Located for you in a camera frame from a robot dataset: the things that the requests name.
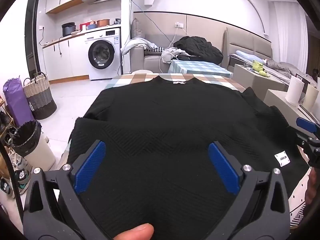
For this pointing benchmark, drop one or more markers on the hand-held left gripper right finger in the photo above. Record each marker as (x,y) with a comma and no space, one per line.
(222,167)

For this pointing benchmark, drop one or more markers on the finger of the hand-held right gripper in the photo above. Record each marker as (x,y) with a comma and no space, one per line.
(306,125)

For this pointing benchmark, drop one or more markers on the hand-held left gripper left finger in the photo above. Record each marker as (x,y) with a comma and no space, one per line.
(90,166)

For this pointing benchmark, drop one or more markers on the black knit sweater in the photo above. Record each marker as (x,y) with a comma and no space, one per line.
(160,120)

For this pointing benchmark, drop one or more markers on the person's right hand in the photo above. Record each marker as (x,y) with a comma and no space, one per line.
(313,187)

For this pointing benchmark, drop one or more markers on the person's left hand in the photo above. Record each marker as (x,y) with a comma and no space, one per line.
(136,233)

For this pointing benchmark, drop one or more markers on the white paper towel roll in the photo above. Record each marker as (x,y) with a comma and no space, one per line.
(310,97)
(294,90)

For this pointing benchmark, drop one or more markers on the beige low table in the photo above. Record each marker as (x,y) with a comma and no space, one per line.
(277,100)

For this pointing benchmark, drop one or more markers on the white patterned rug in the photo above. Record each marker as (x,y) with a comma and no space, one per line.
(298,202)

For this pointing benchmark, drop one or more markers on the white trash bin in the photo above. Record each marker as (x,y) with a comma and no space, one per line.
(35,150)

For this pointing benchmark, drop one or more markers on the bed with grey duvet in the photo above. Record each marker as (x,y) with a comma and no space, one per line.
(287,68)

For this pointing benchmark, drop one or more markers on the beige side table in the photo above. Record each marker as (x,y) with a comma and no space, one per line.
(255,80)

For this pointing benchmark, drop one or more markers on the grey green sneaker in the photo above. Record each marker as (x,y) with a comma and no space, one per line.
(22,181)

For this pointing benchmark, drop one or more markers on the green plush toy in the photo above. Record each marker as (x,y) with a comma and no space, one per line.
(258,67)

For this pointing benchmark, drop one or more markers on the woven laundry basket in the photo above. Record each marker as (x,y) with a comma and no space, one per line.
(40,97)

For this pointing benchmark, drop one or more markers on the light blue pillow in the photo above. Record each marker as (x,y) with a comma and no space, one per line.
(247,55)

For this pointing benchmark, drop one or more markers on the purple bag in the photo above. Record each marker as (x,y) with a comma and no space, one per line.
(17,102)

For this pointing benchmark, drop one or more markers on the wooden shoe rack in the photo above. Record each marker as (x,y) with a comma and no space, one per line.
(5,120)

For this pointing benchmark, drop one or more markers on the white curtain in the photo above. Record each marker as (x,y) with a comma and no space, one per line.
(290,30)

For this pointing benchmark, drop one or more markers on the beige bed headboard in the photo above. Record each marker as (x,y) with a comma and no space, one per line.
(250,42)

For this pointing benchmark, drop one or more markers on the white round stool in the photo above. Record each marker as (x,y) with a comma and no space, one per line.
(142,71)

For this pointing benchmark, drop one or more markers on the white base cabinet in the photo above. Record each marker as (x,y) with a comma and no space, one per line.
(65,57)

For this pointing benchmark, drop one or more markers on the white washing machine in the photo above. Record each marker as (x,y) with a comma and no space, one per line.
(102,52)

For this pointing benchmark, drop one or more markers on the beige sofa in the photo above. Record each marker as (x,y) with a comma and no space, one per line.
(150,62)

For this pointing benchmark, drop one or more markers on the black jacket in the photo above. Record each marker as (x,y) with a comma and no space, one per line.
(197,47)

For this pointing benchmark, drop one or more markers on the white garment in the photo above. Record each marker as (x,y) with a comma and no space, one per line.
(172,53)

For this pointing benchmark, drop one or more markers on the white blanket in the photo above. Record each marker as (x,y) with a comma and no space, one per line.
(135,44)

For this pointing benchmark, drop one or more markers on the black cooking pot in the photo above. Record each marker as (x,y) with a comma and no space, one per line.
(68,29)

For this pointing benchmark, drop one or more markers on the red box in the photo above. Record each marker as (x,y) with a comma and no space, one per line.
(84,26)

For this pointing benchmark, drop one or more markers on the dark door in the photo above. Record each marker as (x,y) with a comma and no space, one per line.
(31,37)

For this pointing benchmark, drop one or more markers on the brown pot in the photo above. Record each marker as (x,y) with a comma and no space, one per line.
(103,23)

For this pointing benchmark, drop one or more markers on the grey pillow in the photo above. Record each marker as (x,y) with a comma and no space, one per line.
(137,28)

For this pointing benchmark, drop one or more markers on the wall socket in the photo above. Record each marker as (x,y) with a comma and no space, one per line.
(178,25)

